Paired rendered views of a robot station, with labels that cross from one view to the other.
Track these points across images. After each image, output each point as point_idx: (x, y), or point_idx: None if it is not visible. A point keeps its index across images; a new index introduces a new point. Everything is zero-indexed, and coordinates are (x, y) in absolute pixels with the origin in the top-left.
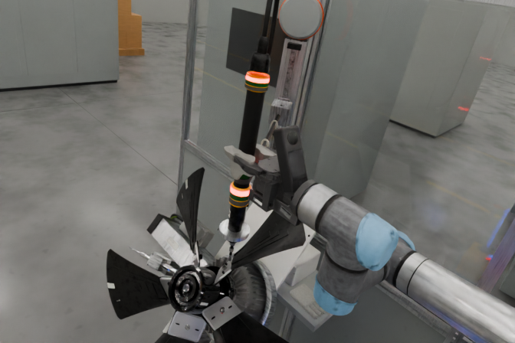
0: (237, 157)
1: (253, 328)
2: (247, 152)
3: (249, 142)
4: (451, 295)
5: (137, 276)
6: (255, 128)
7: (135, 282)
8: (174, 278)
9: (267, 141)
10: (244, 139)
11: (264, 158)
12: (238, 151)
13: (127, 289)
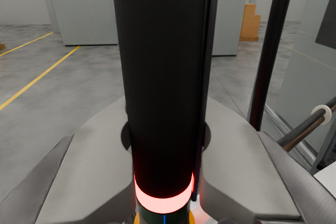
0: (53, 149)
1: None
2: (141, 138)
3: (137, 93)
4: None
5: (132, 215)
6: (154, 4)
7: (131, 220)
8: None
9: (328, 110)
10: (122, 74)
11: (208, 198)
12: (114, 121)
13: (129, 219)
